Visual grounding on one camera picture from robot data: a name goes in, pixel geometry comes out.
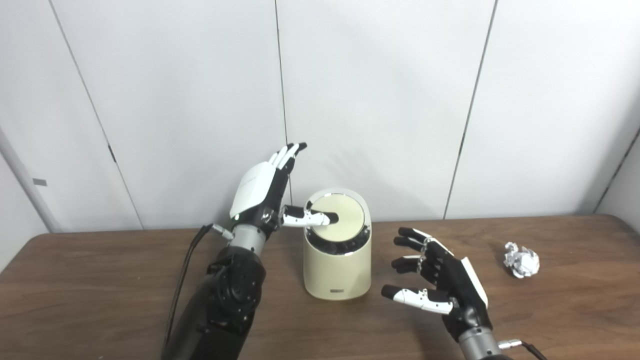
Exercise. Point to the cream round bin lid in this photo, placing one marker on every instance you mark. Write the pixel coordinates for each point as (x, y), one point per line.
(347, 212)

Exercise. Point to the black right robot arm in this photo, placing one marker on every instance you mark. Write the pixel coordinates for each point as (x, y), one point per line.
(480, 345)

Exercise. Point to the cream-colored round bin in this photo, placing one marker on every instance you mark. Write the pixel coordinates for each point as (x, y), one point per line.
(337, 272)

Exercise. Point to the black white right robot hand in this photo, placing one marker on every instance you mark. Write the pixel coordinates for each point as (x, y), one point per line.
(455, 285)

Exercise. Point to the small grey wall tag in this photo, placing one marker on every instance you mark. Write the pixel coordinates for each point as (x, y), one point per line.
(40, 182)

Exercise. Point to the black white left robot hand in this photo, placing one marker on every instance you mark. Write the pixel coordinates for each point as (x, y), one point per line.
(255, 192)

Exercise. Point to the white paper ball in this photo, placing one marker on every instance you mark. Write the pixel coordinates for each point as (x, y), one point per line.
(521, 261)

